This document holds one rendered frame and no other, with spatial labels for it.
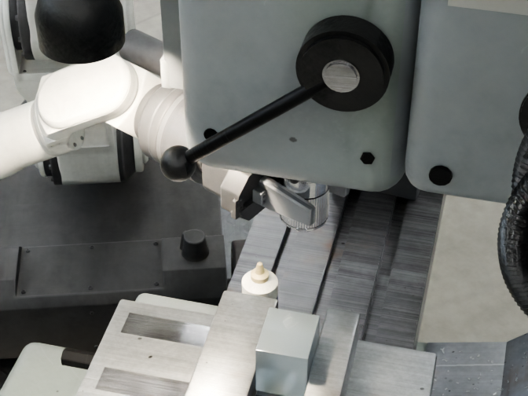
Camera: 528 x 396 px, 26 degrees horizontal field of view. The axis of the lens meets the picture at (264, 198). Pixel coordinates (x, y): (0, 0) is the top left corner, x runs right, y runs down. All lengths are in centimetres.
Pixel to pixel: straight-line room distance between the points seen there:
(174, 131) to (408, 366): 34
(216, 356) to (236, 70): 36
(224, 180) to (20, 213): 108
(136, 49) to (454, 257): 176
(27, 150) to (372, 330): 45
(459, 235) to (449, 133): 205
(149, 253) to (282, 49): 113
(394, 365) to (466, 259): 166
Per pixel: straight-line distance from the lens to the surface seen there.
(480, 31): 82
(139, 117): 116
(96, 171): 202
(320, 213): 108
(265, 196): 107
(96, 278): 194
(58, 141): 121
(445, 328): 268
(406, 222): 147
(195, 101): 93
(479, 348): 141
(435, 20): 82
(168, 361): 120
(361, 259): 141
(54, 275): 195
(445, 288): 277
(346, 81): 84
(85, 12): 92
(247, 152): 94
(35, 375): 157
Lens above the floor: 192
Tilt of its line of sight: 40 degrees down
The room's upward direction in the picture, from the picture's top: straight up
